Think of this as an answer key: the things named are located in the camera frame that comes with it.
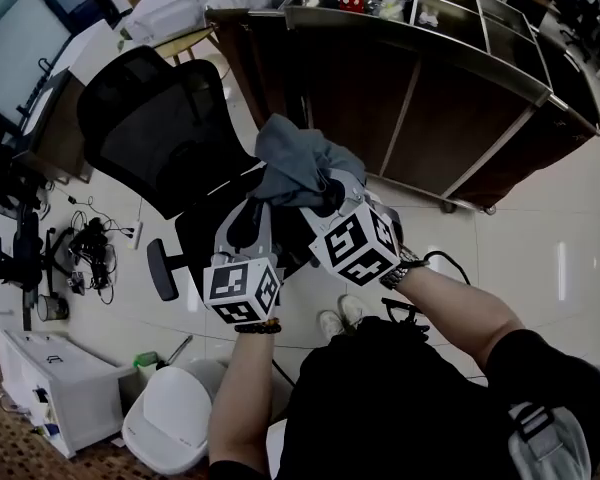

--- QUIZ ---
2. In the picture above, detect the person's black shirt torso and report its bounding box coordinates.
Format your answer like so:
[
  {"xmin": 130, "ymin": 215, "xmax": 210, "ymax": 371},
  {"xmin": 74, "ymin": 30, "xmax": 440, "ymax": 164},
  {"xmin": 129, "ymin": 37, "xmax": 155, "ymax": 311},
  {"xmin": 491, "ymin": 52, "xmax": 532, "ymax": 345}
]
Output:
[{"xmin": 273, "ymin": 316, "xmax": 600, "ymax": 480}]

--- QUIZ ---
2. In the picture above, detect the tangle of black cables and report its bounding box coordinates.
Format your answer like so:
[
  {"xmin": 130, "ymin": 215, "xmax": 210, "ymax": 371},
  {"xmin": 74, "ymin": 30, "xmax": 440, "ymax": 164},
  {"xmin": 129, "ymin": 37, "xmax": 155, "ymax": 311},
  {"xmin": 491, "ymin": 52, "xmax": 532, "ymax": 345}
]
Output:
[{"xmin": 67, "ymin": 209, "xmax": 120, "ymax": 306}]

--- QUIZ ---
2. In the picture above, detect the black cable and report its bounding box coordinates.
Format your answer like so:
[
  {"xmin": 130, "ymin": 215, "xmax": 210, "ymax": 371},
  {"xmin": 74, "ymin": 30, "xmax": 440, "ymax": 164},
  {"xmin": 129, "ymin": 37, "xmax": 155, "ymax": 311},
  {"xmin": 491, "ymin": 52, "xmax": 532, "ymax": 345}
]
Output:
[{"xmin": 421, "ymin": 249, "xmax": 475, "ymax": 287}]

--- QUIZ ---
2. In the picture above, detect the brown steel-framed laundry cart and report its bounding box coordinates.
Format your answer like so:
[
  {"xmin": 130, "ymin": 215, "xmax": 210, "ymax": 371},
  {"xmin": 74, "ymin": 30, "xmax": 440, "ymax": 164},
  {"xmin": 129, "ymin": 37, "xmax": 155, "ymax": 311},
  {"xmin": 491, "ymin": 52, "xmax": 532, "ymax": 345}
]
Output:
[{"xmin": 204, "ymin": 0, "xmax": 600, "ymax": 216}]

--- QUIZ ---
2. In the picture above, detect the white shoe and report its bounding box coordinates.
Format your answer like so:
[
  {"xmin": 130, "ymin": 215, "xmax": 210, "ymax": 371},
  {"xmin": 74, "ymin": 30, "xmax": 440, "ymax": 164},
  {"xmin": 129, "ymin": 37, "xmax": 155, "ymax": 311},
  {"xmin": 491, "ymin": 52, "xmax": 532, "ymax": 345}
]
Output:
[
  {"xmin": 337, "ymin": 293, "xmax": 370, "ymax": 327},
  {"xmin": 319, "ymin": 309, "xmax": 347, "ymax": 340}
]

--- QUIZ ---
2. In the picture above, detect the mesh waste bin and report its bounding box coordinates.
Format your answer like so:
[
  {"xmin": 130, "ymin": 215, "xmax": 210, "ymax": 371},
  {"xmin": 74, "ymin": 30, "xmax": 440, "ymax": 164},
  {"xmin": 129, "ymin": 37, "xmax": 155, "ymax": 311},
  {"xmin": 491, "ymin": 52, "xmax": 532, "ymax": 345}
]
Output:
[{"xmin": 35, "ymin": 293, "xmax": 71, "ymax": 324}]

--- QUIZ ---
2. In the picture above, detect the grey shoulder strap bag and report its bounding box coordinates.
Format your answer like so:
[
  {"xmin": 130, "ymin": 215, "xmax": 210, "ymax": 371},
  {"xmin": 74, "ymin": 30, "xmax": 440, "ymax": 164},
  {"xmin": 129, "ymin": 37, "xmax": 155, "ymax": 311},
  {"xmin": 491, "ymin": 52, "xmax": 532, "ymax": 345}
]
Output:
[{"xmin": 507, "ymin": 400, "xmax": 594, "ymax": 480}]

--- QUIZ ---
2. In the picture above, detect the person's right forearm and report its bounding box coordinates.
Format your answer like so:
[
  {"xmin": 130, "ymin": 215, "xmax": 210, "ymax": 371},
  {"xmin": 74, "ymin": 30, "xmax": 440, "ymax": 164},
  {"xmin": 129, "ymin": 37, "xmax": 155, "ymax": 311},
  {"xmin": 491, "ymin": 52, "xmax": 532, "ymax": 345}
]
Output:
[{"xmin": 393, "ymin": 262, "xmax": 527, "ymax": 387}]

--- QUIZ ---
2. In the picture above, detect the person's left forearm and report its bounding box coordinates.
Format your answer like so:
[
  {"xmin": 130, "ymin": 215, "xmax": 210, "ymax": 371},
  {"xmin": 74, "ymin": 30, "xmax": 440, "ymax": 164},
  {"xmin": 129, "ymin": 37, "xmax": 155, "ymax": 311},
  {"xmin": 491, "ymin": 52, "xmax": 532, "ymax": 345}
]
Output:
[{"xmin": 207, "ymin": 323, "xmax": 287, "ymax": 470}]

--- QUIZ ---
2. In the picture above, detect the metal wristwatch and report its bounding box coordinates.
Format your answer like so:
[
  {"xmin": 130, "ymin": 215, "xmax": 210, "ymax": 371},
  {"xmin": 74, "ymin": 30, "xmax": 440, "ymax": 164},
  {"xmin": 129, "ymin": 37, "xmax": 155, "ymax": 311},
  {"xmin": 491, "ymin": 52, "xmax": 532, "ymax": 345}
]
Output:
[{"xmin": 378, "ymin": 244, "xmax": 432, "ymax": 292}]

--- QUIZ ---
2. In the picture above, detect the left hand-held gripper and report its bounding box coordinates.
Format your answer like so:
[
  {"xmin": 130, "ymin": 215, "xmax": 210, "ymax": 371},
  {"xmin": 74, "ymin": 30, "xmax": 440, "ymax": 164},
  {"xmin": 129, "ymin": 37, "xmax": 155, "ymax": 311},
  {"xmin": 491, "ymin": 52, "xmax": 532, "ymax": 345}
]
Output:
[{"xmin": 202, "ymin": 200, "xmax": 287, "ymax": 326}]

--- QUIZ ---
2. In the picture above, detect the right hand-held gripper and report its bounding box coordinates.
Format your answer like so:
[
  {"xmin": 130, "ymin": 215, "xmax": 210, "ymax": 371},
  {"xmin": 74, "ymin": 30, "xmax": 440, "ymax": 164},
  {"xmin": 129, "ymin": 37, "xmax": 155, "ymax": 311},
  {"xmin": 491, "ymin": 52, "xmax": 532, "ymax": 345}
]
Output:
[{"xmin": 299, "ymin": 168, "xmax": 406, "ymax": 288}]

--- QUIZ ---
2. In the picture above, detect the black mesh office chair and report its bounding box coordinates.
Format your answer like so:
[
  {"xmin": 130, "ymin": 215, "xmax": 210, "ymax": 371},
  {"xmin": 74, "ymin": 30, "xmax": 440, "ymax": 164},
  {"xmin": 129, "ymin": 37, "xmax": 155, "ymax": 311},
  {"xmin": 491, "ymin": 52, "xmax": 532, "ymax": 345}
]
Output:
[{"xmin": 75, "ymin": 44, "xmax": 294, "ymax": 303}]

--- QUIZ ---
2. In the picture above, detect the white drawer cabinet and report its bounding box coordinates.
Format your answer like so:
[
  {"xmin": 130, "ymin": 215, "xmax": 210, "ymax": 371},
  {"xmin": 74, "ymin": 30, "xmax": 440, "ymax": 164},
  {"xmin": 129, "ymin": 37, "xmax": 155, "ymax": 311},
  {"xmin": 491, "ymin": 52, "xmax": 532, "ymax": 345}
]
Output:
[{"xmin": 0, "ymin": 324, "xmax": 137, "ymax": 460}]

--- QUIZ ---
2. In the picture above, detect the black clip device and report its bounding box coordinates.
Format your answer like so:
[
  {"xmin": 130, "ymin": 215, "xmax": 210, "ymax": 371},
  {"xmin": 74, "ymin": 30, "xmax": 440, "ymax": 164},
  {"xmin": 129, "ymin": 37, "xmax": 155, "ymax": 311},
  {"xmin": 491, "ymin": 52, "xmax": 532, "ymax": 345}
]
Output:
[{"xmin": 381, "ymin": 296, "xmax": 432, "ymax": 335}]

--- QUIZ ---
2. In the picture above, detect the wooden side table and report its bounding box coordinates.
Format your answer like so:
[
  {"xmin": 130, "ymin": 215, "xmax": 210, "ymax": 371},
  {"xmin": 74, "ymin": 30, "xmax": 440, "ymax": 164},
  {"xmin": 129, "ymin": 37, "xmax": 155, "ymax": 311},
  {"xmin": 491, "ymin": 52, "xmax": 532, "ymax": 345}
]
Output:
[{"xmin": 149, "ymin": 23, "xmax": 222, "ymax": 67}]

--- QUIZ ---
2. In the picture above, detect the dark bead bracelet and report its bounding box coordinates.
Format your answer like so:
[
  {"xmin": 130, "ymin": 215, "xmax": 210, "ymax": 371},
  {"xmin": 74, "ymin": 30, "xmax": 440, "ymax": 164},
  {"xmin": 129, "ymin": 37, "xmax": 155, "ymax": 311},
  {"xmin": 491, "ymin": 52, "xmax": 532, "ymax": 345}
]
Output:
[{"xmin": 233, "ymin": 318, "xmax": 283, "ymax": 336}]

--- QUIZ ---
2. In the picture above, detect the white plastic chair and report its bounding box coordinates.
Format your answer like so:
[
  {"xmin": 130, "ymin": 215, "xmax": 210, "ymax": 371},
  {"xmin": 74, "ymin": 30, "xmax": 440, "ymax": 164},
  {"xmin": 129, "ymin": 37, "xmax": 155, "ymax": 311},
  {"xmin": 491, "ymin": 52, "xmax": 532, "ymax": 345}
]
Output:
[{"xmin": 121, "ymin": 364, "xmax": 215, "ymax": 477}]

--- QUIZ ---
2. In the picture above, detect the white cardboard box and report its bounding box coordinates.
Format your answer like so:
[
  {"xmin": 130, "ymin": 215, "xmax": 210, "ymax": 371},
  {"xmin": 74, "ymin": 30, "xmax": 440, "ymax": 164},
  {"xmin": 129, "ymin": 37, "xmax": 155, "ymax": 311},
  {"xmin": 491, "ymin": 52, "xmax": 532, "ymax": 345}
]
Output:
[{"xmin": 123, "ymin": 0, "xmax": 216, "ymax": 45}]

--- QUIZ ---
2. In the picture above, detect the white power strip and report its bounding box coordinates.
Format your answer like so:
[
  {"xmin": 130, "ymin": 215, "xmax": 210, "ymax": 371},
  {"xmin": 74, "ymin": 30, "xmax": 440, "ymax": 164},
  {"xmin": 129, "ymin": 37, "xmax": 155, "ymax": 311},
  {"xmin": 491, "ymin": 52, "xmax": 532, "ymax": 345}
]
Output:
[{"xmin": 126, "ymin": 219, "xmax": 145, "ymax": 251}]

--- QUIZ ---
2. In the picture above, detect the grey clothing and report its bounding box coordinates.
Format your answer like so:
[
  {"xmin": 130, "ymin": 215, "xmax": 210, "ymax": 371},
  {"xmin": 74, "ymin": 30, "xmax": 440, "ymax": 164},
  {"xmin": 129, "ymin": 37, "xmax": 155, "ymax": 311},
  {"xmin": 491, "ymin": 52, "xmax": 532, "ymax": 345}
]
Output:
[{"xmin": 253, "ymin": 113, "xmax": 368, "ymax": 210}]

